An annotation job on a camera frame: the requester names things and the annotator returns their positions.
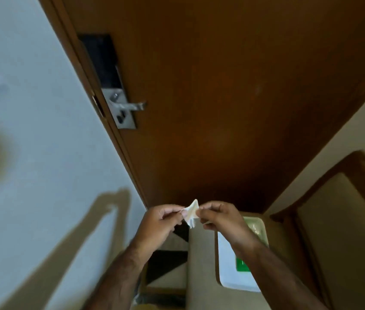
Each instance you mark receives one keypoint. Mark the person's left hand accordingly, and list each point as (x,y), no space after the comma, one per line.
(155,225)

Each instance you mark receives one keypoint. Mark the person's right hand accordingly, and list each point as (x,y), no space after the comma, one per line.
(226,222)

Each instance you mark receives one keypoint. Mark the person's left thumb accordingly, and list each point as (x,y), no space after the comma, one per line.
(174,218)

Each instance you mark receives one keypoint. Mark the person's right thumb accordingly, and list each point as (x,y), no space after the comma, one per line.
(205,217)

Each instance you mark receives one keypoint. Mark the small white paper piece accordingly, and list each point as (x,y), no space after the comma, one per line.
(191,213)

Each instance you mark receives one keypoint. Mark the person's left forearm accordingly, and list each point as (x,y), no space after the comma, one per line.
(122,277)

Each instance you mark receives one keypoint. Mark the person's right forearm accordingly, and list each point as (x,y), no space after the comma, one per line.
(276,277)

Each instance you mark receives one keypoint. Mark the black and beige patterned mat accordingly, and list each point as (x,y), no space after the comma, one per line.
(166,264)

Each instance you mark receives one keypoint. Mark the green packet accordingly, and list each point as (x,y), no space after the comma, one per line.
(242,265)

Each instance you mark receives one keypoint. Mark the brown wooden door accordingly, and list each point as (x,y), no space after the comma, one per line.
(234,93)

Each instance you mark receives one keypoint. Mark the wooden framed beige panel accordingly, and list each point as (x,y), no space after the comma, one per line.
(340,232)

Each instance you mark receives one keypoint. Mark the black and silver door lock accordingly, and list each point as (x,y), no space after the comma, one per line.
(109,82)

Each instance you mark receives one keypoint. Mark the brown wooden door frame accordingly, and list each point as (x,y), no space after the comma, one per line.
(88,93)

